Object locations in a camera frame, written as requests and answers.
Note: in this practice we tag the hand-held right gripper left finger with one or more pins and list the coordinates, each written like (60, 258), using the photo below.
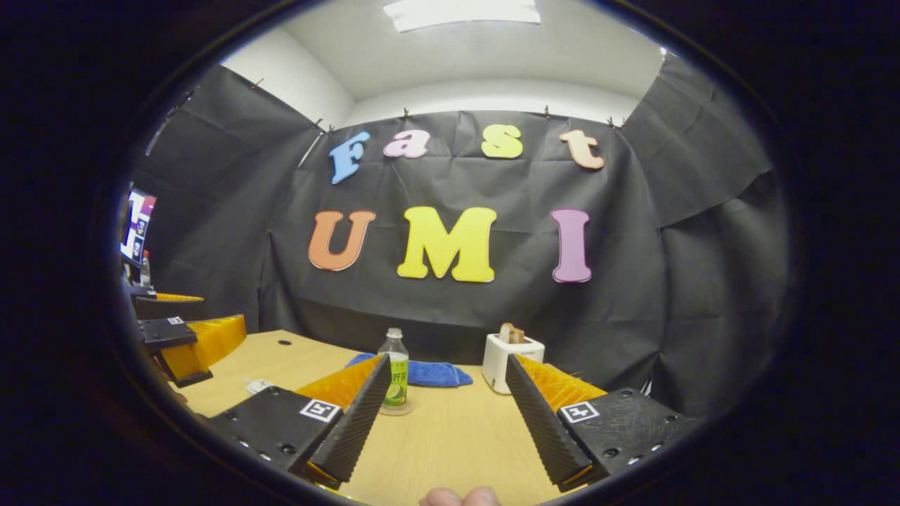
(358, 422)

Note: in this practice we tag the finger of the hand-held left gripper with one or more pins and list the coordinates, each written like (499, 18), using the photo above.
(218, 337)
(169, 308)

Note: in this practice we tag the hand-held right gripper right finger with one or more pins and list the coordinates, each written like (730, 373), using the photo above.
(545, 429)

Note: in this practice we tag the round brown coaster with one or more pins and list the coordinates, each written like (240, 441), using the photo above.
(395, 412)

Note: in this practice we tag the white teacup lid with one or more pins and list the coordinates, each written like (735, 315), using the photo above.
(258, 383)

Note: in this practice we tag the green label water bottle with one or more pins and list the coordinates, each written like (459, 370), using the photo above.
(398, 372)

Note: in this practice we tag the white teacup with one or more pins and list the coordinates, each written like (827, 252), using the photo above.
(259, 390)

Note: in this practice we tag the red-capped plastic bottle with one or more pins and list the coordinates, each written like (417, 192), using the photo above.
(145, 270)

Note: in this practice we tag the white toaster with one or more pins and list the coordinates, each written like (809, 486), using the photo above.
(499, 365)

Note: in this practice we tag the computer monitor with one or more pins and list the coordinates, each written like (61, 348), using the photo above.
(138, 228)

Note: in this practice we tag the blue towel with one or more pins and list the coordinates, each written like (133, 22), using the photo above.
(436, 372)

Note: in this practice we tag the pale bread slice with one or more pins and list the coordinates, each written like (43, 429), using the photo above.
(508, 334)

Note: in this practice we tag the black backdrop cloth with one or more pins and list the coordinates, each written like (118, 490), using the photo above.
(668, 281)

